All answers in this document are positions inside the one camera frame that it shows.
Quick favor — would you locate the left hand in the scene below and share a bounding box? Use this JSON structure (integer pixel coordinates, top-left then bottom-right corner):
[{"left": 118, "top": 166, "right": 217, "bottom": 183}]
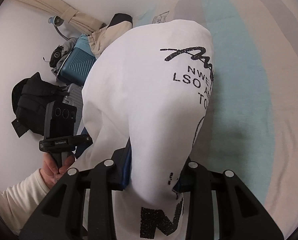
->
[{"left": 40, "top": 153, "right": 76, "bottom": 189}]

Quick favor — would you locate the white and navy sweatshirt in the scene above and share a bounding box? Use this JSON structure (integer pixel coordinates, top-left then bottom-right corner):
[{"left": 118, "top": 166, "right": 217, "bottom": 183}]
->
[{"left": 74, "top": 20, "right": 214, "bottom": 239}]

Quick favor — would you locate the beige and black folded garment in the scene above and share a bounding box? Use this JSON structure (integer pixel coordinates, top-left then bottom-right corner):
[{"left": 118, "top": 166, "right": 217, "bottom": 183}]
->
[{"left": 88, "top": 13, "right": 133, "bottom": 58}]

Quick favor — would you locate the grey cloth with black device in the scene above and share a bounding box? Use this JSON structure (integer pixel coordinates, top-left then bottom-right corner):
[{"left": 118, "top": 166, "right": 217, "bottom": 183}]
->
[{"left": 43, "top": 37, "right": 78, "bottom": 76}]

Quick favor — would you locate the grey suitcase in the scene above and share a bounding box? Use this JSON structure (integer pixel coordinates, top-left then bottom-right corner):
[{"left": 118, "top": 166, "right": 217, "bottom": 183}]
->
[{"left": 63, "top": 83, "right": 83, "bottom": 135}]

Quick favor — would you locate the cream sleeved left forearm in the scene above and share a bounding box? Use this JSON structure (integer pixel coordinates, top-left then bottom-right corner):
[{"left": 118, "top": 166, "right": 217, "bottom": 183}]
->
[{"left": 0, "top": 169, "right": 56, "bottom": 235}]

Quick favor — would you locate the black jacket pile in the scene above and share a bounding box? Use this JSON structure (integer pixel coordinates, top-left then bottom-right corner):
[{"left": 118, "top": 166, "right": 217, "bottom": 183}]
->
[{"left": 11, "top": 72, "right": 69, "bottom": 138}]

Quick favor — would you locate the teal ribbed suitcase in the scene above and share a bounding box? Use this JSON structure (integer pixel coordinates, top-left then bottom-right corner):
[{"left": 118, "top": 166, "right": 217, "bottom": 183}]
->
[{"left": 57, "top": 35, "right": 96, "bottom": 86}]

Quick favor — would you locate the beige tied curtain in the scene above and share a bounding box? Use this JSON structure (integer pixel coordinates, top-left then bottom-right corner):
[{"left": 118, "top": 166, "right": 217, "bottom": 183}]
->
[{"left": 16, "top": 0, "right": 105, "bottom": 35}]

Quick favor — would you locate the striped pastel bed sheet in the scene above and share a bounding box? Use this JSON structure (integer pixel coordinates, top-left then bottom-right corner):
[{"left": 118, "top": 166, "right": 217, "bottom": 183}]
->
[{"left": 136, "top": 0, "right": 298, "bottom": 239}]

